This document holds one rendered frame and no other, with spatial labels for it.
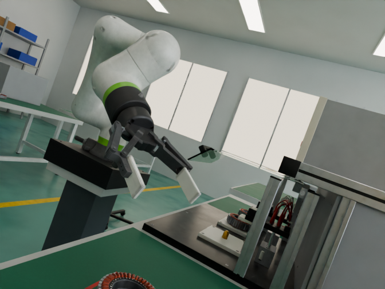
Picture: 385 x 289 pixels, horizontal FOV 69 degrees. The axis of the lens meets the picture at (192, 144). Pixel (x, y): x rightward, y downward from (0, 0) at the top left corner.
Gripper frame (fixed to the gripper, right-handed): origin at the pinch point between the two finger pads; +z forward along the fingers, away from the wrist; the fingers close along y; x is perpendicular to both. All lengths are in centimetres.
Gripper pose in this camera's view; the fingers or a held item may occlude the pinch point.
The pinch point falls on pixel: (167, 191)
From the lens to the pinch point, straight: 50.0
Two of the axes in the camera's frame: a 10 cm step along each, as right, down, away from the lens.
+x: 6.2, -7.0, -3.6
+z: 4.3, 6.8, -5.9
